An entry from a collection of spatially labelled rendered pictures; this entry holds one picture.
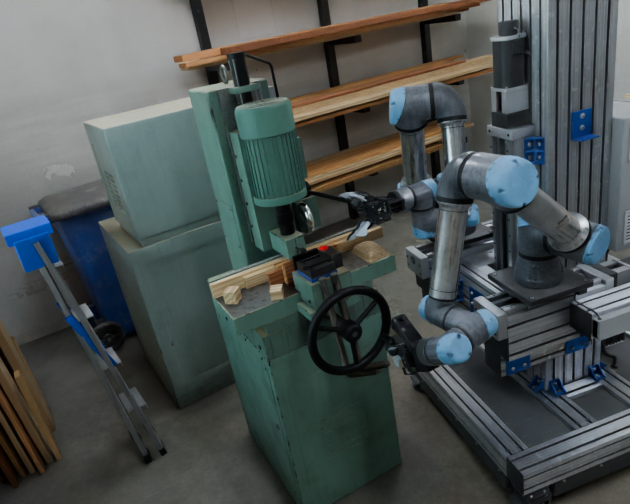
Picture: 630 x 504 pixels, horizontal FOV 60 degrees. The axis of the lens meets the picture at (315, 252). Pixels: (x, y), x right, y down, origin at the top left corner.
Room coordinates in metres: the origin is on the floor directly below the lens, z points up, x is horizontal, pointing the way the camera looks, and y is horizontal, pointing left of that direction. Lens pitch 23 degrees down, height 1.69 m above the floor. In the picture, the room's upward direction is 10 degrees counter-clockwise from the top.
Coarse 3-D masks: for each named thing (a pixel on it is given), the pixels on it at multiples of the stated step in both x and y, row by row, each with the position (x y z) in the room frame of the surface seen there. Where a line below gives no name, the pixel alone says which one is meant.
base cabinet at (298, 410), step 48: (240, 336) 1.71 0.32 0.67; (240, 384) 1.90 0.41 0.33; (288, 384) 1.49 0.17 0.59; (336, 384) 1.55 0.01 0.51; (384, 384) 1.63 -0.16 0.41; (288, 432) 1.47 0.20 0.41; (336, 432) 1.54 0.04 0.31; (384, 432) 1.62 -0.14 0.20; (288, 480) 1.56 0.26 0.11; (336, 480) 1.53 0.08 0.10
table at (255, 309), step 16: (352, 256) 1.73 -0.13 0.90; (352, 272) 1.61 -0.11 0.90; (368, 272) 1.63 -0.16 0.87; (384, 272) 1.66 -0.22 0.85; (256, 288) 1.61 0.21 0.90; (288, 288) 1.57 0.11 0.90; (224, 304) 1.54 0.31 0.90; (240, 304) 1.52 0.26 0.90; (256, 304) 1.50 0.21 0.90; (272, 304) 1.49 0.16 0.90; (288, 304) 1.51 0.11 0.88; (304, 304) 1.50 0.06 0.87; (336, 304) 1.47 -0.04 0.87; (352, 304) 1.49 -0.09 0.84; (224, 320) 1.54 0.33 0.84; (240, 320) 1.44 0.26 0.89; (256, 320) 1.46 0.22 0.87; (272, 320) 1.48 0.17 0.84
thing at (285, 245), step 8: (272, 232) 1.75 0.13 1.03; (296, 232) 1.71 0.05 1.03; (272, 240) 1.75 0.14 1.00; (280, 240) 1.68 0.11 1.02; (288, 240) 1.65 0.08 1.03; (296, 240) 1.66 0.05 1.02; (304, 240) 1.67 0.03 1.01; (280, 248) 1.70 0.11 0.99; (288, 248) 1.65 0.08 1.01; (288, 256) 1.65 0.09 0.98
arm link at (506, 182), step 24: (480, 168) 1.22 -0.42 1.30; (504, 168) 1.17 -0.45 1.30; (528, 168) 1.18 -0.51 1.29; (480, 192) 1.20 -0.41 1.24; (504, 192) 1.15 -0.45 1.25; (528, 192) 1.17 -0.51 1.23; (528, 216) 1.24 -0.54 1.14; (552, 216) 1.25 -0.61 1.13; (576, 216) 1.34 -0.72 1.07; (552, 240) 1.33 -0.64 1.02; (576, 240) 1.30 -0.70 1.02; (600, 240) 1.31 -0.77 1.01
